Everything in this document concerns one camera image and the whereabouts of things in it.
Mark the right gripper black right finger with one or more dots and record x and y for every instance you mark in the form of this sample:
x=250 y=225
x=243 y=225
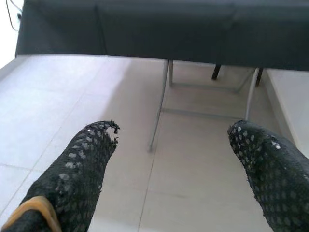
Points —
x=277 y=181

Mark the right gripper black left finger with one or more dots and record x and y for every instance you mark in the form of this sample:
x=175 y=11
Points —
x=77 y=169

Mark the tan rubber band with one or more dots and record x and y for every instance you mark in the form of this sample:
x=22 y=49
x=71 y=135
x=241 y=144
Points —
x=42 y=199

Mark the dark wooden furniture leg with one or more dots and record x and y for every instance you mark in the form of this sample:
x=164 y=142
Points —
x=216 y=72
x=259 y=77

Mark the black table cloth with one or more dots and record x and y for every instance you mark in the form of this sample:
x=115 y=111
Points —
x=144 y=29

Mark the black power adapter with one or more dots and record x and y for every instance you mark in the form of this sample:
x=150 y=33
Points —
x=19 y=16

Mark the grey metal table frame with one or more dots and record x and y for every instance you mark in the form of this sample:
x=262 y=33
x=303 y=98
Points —
x=159 y=113

